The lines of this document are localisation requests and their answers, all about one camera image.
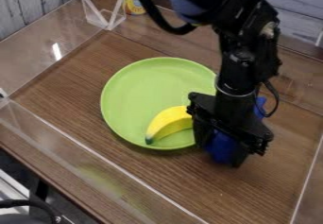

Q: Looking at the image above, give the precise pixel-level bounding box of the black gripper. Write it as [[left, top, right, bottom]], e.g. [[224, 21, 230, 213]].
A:
[[187, 92, 274, 167]]

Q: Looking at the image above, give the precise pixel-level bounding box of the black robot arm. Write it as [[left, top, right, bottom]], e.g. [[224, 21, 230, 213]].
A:
[[171, 0, 282, 167]]

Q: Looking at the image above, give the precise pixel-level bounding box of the green round plate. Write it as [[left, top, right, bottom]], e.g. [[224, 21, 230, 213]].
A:
[[101, 57, 217, 150]]

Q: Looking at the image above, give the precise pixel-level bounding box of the yellow toy banana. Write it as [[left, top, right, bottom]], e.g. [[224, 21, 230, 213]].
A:
[[146, 105, 194, 145]]

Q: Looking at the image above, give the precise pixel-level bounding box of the yellow labelled tin can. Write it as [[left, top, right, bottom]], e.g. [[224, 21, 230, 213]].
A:
[[125, 0, 146, 15]]

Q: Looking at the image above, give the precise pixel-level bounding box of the black cable loop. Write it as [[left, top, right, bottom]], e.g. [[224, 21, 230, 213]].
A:
[[256, 79, 281, 118]]

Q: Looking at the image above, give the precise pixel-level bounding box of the clear acrylic front wall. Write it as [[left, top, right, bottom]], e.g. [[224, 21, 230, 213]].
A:
[[0, 98, 209, 224]]

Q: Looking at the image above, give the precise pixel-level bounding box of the clear acrylic corner bracket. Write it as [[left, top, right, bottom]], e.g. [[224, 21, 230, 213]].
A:
[[81, 0, 127, 31]]

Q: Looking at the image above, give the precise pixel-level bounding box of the black curved cable bottom-left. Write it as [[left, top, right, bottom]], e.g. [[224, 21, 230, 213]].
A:
[[0, 198, 62, 224]]

